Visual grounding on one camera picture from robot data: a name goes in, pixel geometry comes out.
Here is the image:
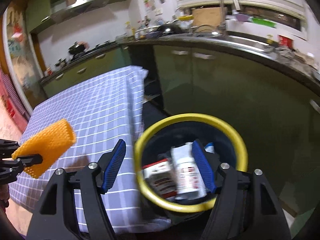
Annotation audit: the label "black pot on stove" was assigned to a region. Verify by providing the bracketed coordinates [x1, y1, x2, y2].
[68, 42, 88, 55]

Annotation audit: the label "black wok on counter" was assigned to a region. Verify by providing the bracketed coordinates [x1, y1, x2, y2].
[156, 23, 184, 35]

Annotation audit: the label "steel kitchen faucet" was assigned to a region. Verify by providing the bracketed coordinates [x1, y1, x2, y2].
[219, 0, 241, 36]

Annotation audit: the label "yellow rimmed trash bin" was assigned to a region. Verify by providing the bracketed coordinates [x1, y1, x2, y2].
[134, 113, 248, 213]

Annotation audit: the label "wooden cutting board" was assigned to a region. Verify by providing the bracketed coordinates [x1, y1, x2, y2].
[191, 7, 223, 27]

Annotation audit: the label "green lower kitchen cabinets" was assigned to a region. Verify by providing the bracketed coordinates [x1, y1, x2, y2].
[44, 44, 319, 215]

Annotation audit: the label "blue checked tablecloth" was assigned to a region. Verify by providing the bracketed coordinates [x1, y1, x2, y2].
[9, 66, 171, 234]

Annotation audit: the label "small white box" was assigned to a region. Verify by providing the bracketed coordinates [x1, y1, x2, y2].
[170, 142, 207, 200]

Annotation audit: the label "cigarette pack box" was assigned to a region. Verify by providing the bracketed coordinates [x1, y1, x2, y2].
[143, 158, 177, 199]

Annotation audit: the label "steel sink basin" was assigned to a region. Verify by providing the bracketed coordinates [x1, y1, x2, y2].
[199, 31, 278, 54]

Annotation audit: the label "red checked apron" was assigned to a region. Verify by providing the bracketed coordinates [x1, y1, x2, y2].
[1, 68, 28, 133]

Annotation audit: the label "orange honeycomb sponge cloth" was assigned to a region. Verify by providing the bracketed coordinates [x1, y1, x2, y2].
[11, 119, 76, 179]

